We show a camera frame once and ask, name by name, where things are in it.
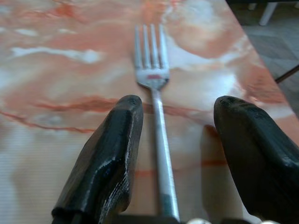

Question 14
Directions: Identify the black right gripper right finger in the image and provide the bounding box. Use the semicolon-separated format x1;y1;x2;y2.
214;95;299;224

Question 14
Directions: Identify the white chair leg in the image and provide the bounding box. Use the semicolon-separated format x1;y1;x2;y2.
258;2;278;26

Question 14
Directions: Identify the thin dark metal leg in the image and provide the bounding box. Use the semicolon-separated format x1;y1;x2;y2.
275;65;299;83

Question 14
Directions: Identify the silver metal fork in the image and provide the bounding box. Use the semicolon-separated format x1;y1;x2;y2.
134;24;181;222

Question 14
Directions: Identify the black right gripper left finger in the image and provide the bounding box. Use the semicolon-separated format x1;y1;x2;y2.
51;94;144;224

